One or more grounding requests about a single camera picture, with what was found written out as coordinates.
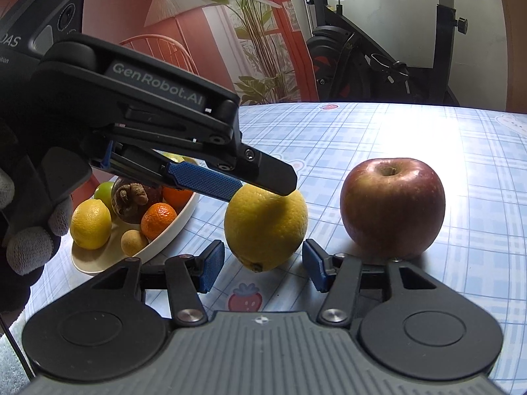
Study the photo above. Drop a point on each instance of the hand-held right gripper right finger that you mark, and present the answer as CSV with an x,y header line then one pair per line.
x,y
315,267

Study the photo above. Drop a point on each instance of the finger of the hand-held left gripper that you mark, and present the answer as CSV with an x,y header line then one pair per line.
x,y
271,175
206,181

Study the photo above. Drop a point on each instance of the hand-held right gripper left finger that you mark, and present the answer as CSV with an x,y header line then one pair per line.
x,y
212,269

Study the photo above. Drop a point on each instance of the orange mandarin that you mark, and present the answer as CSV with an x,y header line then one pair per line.
x,y
158,221
177,198

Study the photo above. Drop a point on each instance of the cream oval plate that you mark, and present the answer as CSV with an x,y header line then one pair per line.
x,y
164,247

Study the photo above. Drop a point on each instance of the yellow lemon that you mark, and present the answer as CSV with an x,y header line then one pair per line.
x,y
265,228
90,224

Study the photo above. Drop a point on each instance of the dark purple mangosteen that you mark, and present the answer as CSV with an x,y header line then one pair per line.
x,y
131,210

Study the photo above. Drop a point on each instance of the small tan longan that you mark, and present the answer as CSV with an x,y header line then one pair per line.
x,y
134,242

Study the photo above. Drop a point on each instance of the red apple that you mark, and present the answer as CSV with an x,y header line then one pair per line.
x,y
393,210

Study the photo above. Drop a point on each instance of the person's left hand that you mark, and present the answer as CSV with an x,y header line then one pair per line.
x,y
31,251

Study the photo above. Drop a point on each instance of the black exercise bike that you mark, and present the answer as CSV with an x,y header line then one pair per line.
x,y
358,49

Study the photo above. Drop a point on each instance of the blue plaid tablecloth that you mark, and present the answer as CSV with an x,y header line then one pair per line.
x,y
473,173

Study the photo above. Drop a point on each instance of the wooden panel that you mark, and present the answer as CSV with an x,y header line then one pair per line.
x,y
516,37

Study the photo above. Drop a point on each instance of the printed wall backdrop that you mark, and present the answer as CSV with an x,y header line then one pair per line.
x,y
206,28

